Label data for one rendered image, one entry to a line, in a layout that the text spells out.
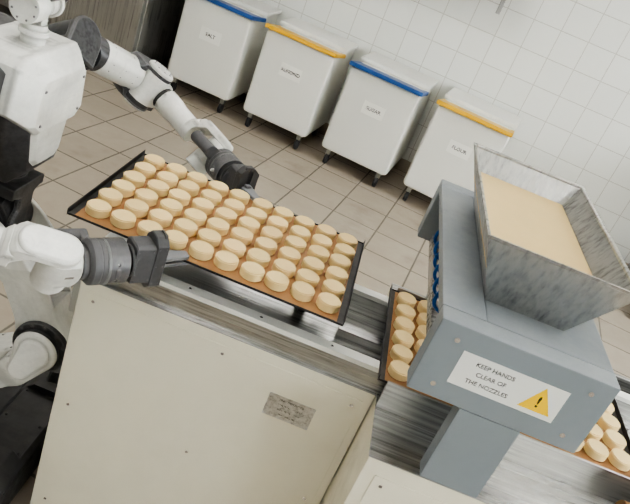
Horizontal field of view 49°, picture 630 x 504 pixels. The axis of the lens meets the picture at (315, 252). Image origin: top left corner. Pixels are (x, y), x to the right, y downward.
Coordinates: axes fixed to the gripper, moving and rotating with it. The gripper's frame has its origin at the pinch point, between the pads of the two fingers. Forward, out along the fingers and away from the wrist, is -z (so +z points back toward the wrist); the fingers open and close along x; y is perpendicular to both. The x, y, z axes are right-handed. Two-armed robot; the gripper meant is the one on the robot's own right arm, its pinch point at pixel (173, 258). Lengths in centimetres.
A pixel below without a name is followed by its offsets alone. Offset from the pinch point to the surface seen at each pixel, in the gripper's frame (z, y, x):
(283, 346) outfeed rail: -23.3, -15.2, -13.8
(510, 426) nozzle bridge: -40, -60, 2
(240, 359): -17.1, -10.6, -20.5
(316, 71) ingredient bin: -240, 266, -39
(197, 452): -16, -9, -51
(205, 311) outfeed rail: -10.1, -2.3, -12.9
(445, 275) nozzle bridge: -37, -34, 18
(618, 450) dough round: -78, -67, -8
